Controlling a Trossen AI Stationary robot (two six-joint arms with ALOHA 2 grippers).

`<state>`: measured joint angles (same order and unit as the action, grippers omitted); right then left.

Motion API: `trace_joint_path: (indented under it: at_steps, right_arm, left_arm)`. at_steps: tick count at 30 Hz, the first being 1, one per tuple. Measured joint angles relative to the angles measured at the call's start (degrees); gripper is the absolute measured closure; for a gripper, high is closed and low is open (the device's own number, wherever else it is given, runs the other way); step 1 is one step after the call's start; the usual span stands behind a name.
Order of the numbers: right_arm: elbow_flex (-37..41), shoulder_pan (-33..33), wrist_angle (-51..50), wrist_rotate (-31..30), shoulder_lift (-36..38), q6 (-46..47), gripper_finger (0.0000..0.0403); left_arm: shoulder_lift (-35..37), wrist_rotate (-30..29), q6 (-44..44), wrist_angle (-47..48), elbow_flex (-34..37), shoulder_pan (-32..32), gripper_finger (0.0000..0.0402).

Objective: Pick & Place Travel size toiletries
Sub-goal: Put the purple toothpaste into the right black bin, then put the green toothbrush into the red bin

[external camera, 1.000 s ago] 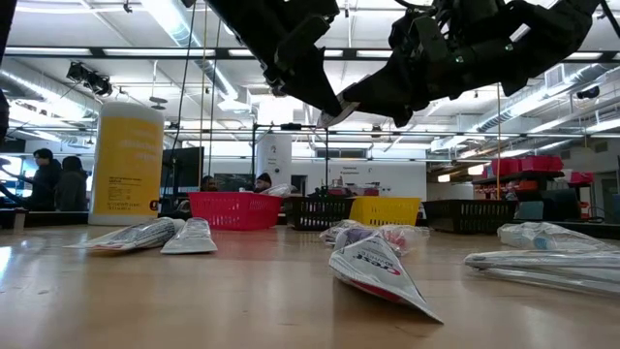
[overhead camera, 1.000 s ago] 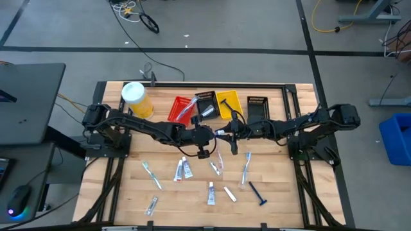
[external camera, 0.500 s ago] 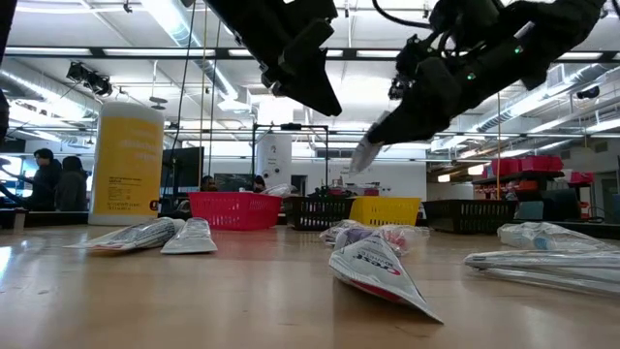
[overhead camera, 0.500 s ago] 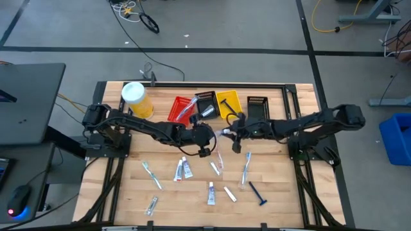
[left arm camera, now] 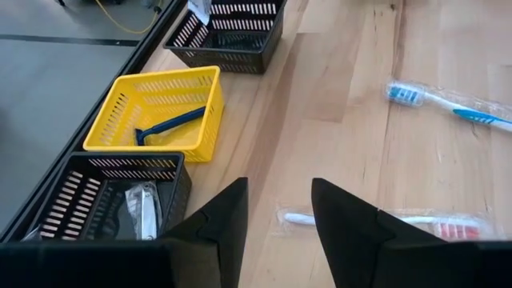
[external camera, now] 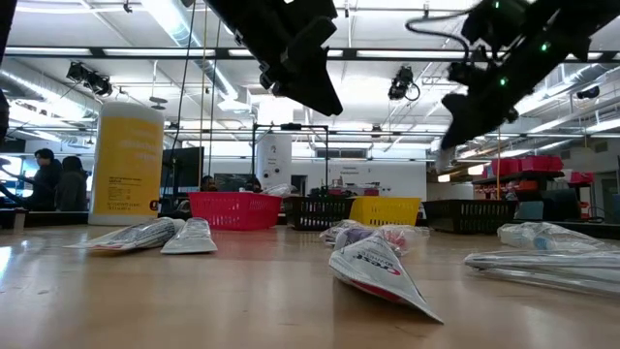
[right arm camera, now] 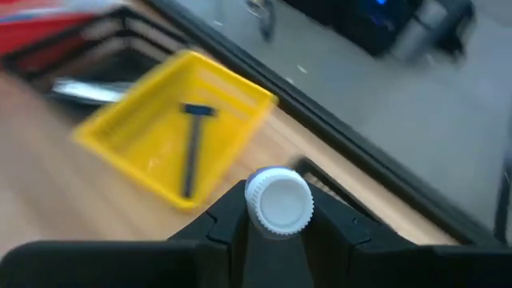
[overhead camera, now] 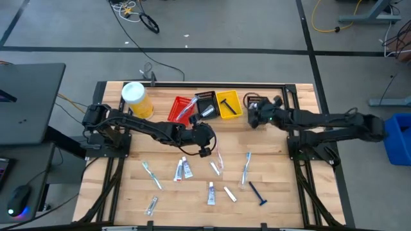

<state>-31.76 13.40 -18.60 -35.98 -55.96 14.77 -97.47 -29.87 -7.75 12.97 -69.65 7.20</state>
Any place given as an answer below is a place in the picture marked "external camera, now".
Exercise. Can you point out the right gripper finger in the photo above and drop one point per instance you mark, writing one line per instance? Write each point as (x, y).
(470, 118)

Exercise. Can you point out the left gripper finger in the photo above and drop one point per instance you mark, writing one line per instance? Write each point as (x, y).
(312, 87)

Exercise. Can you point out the small silver-white toothpaste tube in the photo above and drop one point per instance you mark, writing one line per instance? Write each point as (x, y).
(191, 240)

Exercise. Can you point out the printed white toothpaste tube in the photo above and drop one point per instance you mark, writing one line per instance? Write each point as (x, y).
(121, 236)

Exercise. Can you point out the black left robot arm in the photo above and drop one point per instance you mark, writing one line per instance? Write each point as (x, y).
(4, 29)

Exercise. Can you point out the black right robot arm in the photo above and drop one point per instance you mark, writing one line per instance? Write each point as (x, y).
(571, 24)

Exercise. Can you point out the red storage bin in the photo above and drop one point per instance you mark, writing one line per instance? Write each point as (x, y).
(506, 168)
(535, 164)
(556, 164)
(580, 178)

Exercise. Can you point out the dark storage shelf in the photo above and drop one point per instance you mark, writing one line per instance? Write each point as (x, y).
(523, 175)

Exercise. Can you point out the white round pillar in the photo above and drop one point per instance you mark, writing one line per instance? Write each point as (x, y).
(273, 160)

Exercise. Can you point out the orange storage bin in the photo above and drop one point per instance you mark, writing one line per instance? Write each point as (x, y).
(528, 185)

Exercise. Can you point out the wide black plastic basket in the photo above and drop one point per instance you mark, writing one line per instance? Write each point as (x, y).
(467, 212)

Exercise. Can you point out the clear plastic wrapped bundle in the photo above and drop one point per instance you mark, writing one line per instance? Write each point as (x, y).
(281, 190)

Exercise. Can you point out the person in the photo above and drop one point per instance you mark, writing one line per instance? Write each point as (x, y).
(46, 179)
(253, 184)
(72, 186)
(208, 183)

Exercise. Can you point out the yellow plastic basket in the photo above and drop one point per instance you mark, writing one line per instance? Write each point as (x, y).
(387, 211)

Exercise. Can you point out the crumpled clear wrapped toiletry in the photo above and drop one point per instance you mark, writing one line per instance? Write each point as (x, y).
(542, 237)

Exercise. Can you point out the red plastic basket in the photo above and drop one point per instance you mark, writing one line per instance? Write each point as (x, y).
(232, 211)

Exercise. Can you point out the black monitor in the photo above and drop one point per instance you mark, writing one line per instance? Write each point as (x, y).
(186, 167)

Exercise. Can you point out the long clear wrapped toothbrush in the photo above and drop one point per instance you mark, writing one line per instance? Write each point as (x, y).
(542, 266)

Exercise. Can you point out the black ceiling spotlight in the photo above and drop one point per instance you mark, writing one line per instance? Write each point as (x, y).
(101, 85)
(77, 72)

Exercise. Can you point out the Crest white toothpaste tube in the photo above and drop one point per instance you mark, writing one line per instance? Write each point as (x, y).
(373, 266)

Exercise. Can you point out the yellow label wipes canister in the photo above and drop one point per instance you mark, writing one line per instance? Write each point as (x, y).
(128, 165)

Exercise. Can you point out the black metal frame stand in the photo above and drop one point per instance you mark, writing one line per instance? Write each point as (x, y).
(290, 126)

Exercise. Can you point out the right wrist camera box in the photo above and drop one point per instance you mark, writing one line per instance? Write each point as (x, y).
(494, 24)

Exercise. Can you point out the small black ceiling camera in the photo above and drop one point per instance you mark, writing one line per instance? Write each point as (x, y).
(587, 92)

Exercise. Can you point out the black overhead frame bar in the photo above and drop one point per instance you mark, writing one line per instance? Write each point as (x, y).
(97, 52)

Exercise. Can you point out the black table edge rail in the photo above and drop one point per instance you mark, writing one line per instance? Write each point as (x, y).
(615, 230)
(53, 218)

